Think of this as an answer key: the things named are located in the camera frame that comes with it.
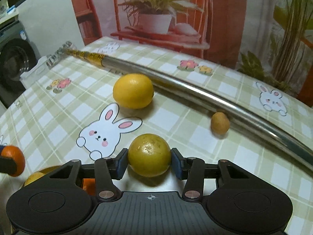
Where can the silver telescopic metal pole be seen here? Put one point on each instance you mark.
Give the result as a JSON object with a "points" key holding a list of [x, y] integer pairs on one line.
{"points": [[239, 115]]}

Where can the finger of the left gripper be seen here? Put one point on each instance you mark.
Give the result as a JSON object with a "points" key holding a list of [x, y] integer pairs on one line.
{"points": [[2, 147]]}

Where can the yellow lemon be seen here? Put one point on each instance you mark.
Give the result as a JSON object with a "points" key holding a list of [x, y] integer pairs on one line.
{"points": [[133, 91]]}

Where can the small orange tangerine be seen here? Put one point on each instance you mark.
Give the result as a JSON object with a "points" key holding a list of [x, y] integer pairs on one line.
{"points": [[89, 186]]}

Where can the printed backdrop cloth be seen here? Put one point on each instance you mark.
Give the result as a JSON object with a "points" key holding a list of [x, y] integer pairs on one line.
{"points": [[270, 40]]}

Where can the yellow-green round fruit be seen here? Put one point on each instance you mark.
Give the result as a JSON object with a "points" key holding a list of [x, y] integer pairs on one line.
{"points": [[149, 155]]}

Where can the checked bunny tablecloth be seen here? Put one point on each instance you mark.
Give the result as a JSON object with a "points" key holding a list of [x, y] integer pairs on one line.
{"points": [[45, 121]]}

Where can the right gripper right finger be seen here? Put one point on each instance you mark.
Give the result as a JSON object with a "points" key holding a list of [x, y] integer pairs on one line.
{"points": [[192, 170]]}

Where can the washing machine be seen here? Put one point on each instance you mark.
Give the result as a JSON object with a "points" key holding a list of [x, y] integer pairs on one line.
{"points": [[17, 57]]}

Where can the small orange mandarin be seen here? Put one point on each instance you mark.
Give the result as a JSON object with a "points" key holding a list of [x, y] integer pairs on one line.
{"points": [[16, 154]]}

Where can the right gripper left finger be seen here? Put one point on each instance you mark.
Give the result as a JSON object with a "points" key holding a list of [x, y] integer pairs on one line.
{"points": [[107, 170]]}

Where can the small brown kiwi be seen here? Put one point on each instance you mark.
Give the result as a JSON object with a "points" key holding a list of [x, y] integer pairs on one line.
{"points": [[220, 124]]}

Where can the white plastic tray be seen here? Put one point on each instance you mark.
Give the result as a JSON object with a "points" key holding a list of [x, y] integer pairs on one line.
{"points": [[44, 64]]}

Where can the yellow apple in bowl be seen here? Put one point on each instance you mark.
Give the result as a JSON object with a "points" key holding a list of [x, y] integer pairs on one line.
{"points": [[33, 177]]}

